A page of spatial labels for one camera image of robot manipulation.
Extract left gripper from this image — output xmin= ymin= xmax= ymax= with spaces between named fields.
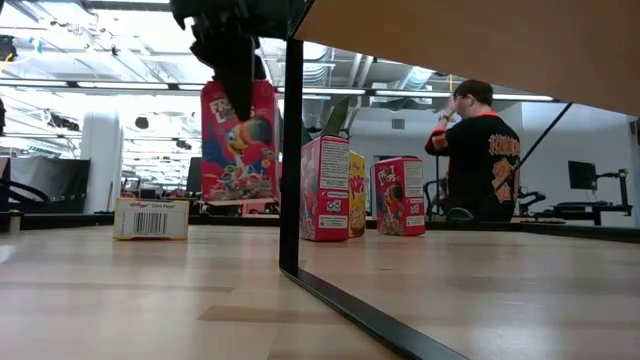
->
xmin=169 ymin=0 xmax=291 ymax=122

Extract black monitor on arm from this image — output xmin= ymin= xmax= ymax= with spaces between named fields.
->
xmin=567 ymin=160 xmax=599 ymax=191

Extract person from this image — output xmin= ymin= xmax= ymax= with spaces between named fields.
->
xmin=423 ymin=78 xmax=522 ymax=223

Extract black ceiling device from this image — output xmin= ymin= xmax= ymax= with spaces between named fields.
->
xmin=0 ymin=34 xmax=19 ymax=64

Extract red Froot Loops cereal box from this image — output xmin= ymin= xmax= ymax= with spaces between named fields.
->
xmin=199 ymin=78 xmax=283 ymax=217
xmin=373 ymin=156 xmax=427 ymax=237
xmin=299 ymin=134 xmax=351 ymax=243

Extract ceiling strip light row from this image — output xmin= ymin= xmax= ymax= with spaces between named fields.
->
xmin=0 ymin=78 xmax=556 ymax=102

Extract wooden shelf black metal legs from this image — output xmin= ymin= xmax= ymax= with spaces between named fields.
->
xmin=279 ymin=0 xmax=640 ymax=360

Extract green plant in white pot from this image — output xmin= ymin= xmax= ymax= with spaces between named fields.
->
xmin=302 ymin=96 xmax=352 ymax=151

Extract white pillar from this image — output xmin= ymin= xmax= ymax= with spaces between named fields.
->
xmin=81 ymin=109 xmax=125 ymax=215

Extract black desktop monitor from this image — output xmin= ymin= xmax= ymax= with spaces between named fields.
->
xmin=187 ymin=157 xmax=204 ymax=194

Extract black fabric panel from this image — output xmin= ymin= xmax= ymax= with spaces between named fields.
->
xmin=0 ymin=157 xmax=92 ymax=215

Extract yellow Corn Pops cereal box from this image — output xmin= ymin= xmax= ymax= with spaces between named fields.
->
xmin=112 ymin=197 xmax=191 ymax=242
xmin=348 ymin=151 xmax=369 ymax=239

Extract distant black desk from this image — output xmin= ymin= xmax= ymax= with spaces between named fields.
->
xmin=547 ymin=201 xmax=634 ymax=226

